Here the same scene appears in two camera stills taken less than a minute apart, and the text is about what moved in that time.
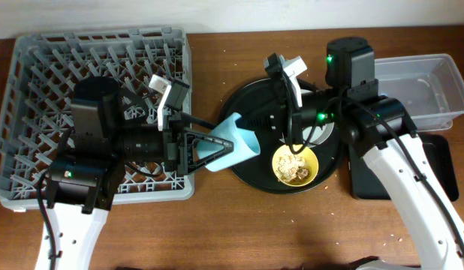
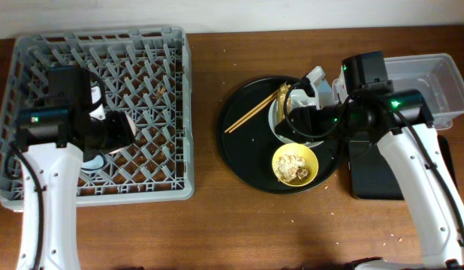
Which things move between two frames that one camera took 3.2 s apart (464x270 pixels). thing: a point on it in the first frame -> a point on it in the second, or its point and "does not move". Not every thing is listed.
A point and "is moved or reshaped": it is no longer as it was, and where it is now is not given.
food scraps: [290, 168] does not move
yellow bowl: [296, 169] does not move
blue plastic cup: [246, 144] is moved or reshaped
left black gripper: [173, 156] -> [123, 133]
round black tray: [258, 97] does not move
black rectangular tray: [366, 183] does not move
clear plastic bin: [431, 88] does not move
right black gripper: [284, 118] -> [305, 124]
